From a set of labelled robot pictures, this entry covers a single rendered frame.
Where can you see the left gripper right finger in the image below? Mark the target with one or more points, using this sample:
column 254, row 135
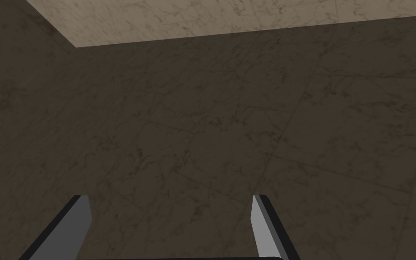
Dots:
column 269, row 231

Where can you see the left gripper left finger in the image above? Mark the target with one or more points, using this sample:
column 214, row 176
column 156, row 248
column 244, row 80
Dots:
column 63, row 233

